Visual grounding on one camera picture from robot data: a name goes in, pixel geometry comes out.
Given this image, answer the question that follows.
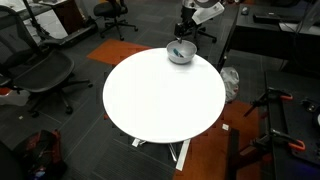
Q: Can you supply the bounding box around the small black device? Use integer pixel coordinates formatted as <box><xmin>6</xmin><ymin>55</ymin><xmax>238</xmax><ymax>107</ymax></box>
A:
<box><xmin>301</xmin><ymin>97</ymin><xmax>320</xmax><ymax>115</ymax></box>

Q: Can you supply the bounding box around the black office desk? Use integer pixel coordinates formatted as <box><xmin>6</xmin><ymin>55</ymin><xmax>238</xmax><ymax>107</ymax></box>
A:
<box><xmin>216</xmin><ymin>2</ymin><xmax>320</xmax><ymax>73</ymax></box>

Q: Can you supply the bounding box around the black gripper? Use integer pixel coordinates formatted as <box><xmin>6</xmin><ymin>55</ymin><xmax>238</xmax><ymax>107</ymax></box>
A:
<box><xmin>173</xmin><ymin>20</ymin><xmax>195</xmax><ymax>45</ymax></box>

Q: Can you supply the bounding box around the large black mesh office chair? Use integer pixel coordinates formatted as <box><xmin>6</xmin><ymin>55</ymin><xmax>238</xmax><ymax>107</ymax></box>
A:
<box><xmin>0</xmin><ymin>4</ymin><xmax>94</xmax><ymax>119</ymax></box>

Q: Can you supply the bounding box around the black swivel chair with star base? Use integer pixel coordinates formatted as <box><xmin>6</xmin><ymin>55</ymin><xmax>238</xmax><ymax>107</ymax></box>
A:
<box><xmin>186</xmin><ymin>19</ymin><xmax>218</xmax><ymax>44</ymax></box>

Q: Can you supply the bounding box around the black low platform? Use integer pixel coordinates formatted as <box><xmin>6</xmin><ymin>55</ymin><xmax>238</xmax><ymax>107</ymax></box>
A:
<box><xmin>39</xmin><ymin>21</ymin><xmax>100</xmax><ymax>47</ymax></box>

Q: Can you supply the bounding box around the orange handled bar clamp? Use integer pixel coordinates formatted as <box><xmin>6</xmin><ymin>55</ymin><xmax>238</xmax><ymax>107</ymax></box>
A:
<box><xmin>243</xmin><ymin>87</ymin><xmax>295</xmax><ymax>118</ymax></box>
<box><xmin>249</xmin><ymin>128</ymin><xmax>307</xmax><ymax>158</ymax></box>

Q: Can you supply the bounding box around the grey computer mouse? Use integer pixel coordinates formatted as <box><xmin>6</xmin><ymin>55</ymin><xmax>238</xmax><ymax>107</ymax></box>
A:
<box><xmin>240</xmin><ymin>5</ymin><xmax>251</xmax><ymax>16</ymax></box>

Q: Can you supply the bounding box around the white metal table base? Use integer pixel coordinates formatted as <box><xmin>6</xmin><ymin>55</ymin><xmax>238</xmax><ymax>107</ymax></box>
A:
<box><xmin>131</xmin><ymin>137</ymin><xmax>192</xmax><ymax>172</ymax></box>

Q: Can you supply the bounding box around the white plastic container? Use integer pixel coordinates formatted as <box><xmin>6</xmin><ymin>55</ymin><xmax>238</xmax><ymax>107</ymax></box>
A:
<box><xmin>0</xmin><ymin>87</ymin><xmax>30</xmax><ymax>107</ymax></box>

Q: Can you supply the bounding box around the grey white bowl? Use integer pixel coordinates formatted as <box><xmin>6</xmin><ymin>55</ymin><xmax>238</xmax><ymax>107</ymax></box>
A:
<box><xmin>165</xmin><ymin>39</ymin><xmax>198</xmax><ymax>65</ymax></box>

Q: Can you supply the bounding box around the black workbench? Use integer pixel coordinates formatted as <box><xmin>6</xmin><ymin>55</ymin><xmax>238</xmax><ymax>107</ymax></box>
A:
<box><xmin>264</xmin><ymin>69</ymin><xmax>320</xmax><ymax>180</ymax></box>

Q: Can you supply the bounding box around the white plastic bag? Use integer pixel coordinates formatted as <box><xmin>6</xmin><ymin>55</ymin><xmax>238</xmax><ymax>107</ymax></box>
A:
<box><xmin>219</xmin><ymin>66</ymin><xmax>241</xmax><ymax>103</ymax></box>

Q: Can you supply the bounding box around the small black office chair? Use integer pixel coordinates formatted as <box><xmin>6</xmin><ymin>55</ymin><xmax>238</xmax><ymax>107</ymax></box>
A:
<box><xmin>92</xmin><ymin>0</ymin><xmax>140</xmax><ymax>42</ymax></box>

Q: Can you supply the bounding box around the brown wooden cabinet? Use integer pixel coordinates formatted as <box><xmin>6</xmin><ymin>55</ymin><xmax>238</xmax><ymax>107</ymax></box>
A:
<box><xmin>49</xmin><ymin>0</ymin><xmax>89</xmax><ymax>35</ymax></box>

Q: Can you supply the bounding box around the red and black bag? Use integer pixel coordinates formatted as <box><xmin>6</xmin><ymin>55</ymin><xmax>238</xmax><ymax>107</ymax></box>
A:
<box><xmin>12</xmin><ymin>128</ymin><xmax>68</xmax><ymax>180</ymax></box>

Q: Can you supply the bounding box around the teal capped marker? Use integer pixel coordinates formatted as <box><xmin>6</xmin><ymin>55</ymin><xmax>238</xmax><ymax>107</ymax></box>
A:
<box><xmin>172</xmin><ymin>48</ymin><xmax>185</xmax><ymax>58</ymax></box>

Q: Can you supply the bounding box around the black keyboard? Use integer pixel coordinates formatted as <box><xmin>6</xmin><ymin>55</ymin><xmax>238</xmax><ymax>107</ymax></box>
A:
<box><xmin>252</xmin><ymin>12</ymin><xmax>282</xmax><ymax>25</ymax></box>

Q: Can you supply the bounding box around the black tripod stand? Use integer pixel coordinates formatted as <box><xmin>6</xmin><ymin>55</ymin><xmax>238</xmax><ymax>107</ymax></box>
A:
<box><xmin>21</xmin><ymin>0</ymin><xmax>52</xmax><ymax>42</ymax></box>

